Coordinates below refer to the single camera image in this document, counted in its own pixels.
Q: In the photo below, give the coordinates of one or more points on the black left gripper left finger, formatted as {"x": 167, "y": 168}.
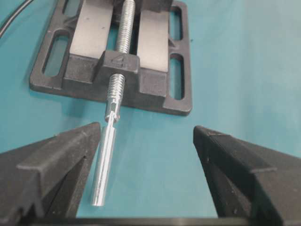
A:
{"x": 46, "y": 179}

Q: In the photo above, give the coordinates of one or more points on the black metal bench vise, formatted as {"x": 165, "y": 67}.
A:
{"x": 73, "y": 59}

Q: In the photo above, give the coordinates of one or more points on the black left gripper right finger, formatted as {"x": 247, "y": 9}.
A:
{"x": 250, "y": 181}

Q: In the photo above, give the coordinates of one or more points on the silver vise screw handle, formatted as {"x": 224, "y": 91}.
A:
{"x": 112, "y": 114}

